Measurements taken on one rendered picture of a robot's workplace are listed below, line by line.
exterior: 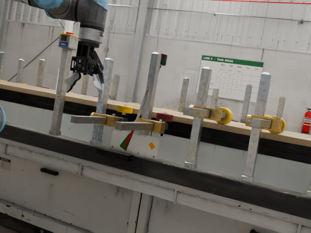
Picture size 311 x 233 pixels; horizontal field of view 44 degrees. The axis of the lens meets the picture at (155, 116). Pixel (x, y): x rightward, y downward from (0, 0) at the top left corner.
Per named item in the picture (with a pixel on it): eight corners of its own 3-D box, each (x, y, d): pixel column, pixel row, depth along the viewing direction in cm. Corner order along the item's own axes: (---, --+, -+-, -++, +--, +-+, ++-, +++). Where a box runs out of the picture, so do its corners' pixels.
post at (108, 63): (95, 156, 186) (110, 58, 183) (89, 154, 187) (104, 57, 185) (99, 156, 189) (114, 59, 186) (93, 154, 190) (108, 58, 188)
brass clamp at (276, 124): (278, 132, 148) (281, 119, 148) (244, 125, 154) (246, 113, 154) (280, 131, 154) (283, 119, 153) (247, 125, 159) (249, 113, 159)
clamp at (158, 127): (159, 133, 170) (161, 122, 170) (133, 128, 176) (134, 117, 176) (164, 133, 176) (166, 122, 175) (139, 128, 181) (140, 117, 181)
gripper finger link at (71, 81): (55, 86, 143) (70, 68, 141) (64, 87, 149) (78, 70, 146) (60, 92, 142) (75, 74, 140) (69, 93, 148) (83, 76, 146)
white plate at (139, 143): (157, 160, 170) (160, 138, 170) (108, 148, 182) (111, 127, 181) (157, 160, 171) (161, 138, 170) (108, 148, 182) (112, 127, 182)
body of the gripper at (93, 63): (68, 71, 139) (73, 39, 139) (81, 74, 147) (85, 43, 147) (86, 74, 137) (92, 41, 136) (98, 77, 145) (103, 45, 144)
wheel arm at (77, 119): (76, 125, 162) (77, 115, 161) (69, 124, 163) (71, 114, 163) (127, 125, 201) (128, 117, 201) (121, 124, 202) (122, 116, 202)
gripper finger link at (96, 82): (94, 98, 137) (84, 75, 139) (102, 99, 143) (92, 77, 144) (101, 94, 136) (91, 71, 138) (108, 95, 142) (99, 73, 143)
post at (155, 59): (141, 156, 175) (158, 52, 172) (135, 155, 176) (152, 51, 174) (145, 156, 178) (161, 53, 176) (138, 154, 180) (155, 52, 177)
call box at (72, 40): (68, 49, 192) (70, 33, 192) (57, 47, 195) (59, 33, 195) (77, 51, 198) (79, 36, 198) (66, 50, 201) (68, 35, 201)
